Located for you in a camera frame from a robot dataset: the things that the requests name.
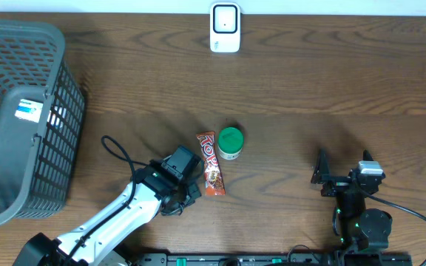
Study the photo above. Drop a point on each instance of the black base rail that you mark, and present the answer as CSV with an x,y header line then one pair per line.
x,y
298,255

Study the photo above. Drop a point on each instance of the grey plastic basket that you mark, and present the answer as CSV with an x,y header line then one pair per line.
x,y
36,159

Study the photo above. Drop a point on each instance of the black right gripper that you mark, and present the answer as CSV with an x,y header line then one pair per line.
x,y
322,175

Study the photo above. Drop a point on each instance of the orange Top chocolate bar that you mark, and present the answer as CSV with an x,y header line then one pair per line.
x,y
212,173

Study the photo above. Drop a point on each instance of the white blue Panadol box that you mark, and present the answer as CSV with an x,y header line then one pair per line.
x,y
31,110

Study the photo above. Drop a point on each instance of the green lid white jar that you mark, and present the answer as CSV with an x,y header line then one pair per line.
x,y
230,143

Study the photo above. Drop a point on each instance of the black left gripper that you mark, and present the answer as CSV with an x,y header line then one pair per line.
x,y
194,190

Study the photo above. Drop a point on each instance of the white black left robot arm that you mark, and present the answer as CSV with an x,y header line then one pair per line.
x,y
90,243

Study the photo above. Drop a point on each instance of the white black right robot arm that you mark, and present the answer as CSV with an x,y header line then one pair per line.
x,y
363,231

